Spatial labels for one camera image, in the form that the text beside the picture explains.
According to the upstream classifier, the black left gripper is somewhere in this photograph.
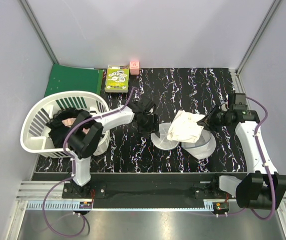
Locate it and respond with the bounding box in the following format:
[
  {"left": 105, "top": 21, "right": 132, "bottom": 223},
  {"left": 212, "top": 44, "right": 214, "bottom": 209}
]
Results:
[{"left": 136, "top": 112, "right": 159, "bottom": 139}]

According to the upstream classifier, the white mesh laundry bag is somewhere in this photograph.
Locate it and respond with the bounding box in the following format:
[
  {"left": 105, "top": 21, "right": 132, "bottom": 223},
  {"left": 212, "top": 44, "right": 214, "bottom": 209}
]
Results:
[{"left": 150, "top": 122, "right": 216, "bottom": 160}]

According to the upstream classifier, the white bra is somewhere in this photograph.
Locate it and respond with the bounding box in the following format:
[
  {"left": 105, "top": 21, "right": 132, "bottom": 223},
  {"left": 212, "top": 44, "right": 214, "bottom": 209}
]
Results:
[{"left": 167, "top": 110, "right": 205, "bottom": 144}]

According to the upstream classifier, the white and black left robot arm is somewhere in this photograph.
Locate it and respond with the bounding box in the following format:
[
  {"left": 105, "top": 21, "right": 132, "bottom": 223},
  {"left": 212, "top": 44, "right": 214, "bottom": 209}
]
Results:
[{"left": 63, "top": 97, "right": 160, "bottom": 198}]

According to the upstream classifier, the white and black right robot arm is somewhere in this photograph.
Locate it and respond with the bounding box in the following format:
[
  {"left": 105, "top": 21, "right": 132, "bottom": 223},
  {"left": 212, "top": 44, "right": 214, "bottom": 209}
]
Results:
[{"left": 198, "top": 93, "right": 286, "bottom": 211}]

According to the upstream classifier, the pink bra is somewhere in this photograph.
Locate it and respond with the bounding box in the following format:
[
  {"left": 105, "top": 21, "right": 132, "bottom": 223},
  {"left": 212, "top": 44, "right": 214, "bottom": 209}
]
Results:
[{"left": 62, "top": 118, "right": 90, "bottom": 134}]

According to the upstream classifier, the white plastic laundry basket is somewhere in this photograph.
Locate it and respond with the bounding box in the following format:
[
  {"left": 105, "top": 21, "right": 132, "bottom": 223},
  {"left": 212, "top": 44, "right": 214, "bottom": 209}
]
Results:
[{"left": 20, "top": 90, "right": 109, "bottom": 158}]

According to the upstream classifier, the black marbled table mat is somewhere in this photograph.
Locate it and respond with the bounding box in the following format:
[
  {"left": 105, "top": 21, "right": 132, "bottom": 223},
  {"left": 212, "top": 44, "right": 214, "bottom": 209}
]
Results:
[{"left": 35, "top": 66, "right": 248, "bottom": 174}]

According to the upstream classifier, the pink cube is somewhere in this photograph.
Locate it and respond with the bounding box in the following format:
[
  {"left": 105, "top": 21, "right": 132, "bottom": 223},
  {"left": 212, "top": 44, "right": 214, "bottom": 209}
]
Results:
[{"left": 129, "top": 61, "right": 140, "bottom": 75}]

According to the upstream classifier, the yellow green book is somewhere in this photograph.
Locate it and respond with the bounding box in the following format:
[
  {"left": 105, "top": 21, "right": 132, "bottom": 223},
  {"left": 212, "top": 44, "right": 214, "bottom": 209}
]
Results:
[{"left": 104, "top": 65, "right": 129, "bottom": 93}]

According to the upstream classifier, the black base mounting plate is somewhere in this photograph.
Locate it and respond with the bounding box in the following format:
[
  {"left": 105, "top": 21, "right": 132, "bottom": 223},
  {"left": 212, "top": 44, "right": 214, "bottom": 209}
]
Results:
[{"left": 62, "top": 173, "right": 233, "bottom": 211}]

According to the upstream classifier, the black lace garment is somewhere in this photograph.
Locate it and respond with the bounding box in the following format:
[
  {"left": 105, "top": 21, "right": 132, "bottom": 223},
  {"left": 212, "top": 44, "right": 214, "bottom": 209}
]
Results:
[{"left": 46, "top": 107, "right": 91, "bottom": 149}]

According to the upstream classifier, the green folder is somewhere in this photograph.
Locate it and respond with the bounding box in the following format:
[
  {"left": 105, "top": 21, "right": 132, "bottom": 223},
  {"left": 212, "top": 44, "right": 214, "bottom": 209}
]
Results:
[{"left": 41, "top": 64, "right": 103, "bottom": 110}]

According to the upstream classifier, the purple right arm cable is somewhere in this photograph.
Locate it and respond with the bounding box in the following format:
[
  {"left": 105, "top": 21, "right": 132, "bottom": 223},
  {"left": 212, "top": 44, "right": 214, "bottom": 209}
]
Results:
[{"left": 190, "top": 96, "right": 276, "bottom": 221}]

